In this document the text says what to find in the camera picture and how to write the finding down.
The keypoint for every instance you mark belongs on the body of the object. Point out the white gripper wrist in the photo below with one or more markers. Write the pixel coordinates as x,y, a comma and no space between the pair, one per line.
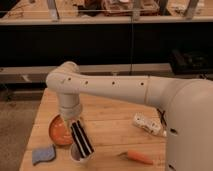
80,137

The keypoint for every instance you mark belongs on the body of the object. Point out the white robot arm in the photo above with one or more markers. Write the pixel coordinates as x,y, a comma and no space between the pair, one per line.
186,106

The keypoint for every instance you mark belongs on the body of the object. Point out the blue sponge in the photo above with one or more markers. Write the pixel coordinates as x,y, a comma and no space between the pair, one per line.
44,154

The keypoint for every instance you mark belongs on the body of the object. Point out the orange toy carrot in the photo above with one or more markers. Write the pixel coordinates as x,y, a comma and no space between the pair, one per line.
136,156

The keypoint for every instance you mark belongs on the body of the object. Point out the crumpled white wrapper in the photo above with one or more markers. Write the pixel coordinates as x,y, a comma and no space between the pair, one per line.
147,124

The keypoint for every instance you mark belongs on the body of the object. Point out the dark equipment on shelf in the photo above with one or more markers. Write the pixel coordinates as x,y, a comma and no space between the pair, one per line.
193,62

